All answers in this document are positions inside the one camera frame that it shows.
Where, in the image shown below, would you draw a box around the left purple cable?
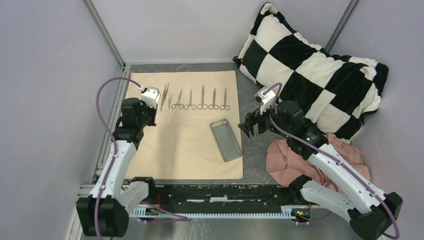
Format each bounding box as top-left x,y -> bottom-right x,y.
94,77 -> 189,239

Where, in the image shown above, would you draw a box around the steel scissors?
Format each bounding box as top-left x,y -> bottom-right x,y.
208,89 -> 219,110
196,85 -> 208,110
219,89 -> 231,111

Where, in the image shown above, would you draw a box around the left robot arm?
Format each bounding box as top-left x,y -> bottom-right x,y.
76,97 -> 158,239

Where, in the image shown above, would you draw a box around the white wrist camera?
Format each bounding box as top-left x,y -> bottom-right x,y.
138,85 -> 161,110
255,87 -> 276,115

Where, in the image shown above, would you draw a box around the long pointed steel tweezers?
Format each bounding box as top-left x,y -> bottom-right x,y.
160,82 -> 170,111

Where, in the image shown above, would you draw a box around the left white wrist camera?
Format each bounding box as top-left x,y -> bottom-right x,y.
138,85 -> 161,110

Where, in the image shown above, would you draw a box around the pink crumpled cloth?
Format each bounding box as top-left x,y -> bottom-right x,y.
266,133 -> 371,194

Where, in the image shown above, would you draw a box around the steel forceps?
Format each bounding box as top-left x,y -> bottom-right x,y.
183,90 -> 197,110
171,90 -> 184,110

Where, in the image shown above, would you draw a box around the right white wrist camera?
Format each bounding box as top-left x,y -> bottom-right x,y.
255,87 -> 276,115

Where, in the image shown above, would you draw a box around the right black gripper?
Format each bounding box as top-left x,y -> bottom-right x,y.
237,99 -> 291,139

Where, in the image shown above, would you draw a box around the beige cloth wrap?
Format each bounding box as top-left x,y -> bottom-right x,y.
125,70 -> 243,180

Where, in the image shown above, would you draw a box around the black white checkered pillow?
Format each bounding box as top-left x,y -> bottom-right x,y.
233,2 -> 389,141

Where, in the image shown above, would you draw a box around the small steel tweezers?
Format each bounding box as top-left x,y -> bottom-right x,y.
168,93 -> 173,110

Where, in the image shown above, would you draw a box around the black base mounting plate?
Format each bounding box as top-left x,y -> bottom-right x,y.
146,184 -> 309,214

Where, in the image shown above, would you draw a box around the metal instrument tray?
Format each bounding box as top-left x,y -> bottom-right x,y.
210,118 -> 242,163

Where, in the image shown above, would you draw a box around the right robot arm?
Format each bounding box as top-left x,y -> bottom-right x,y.
238,100 -> 403,240

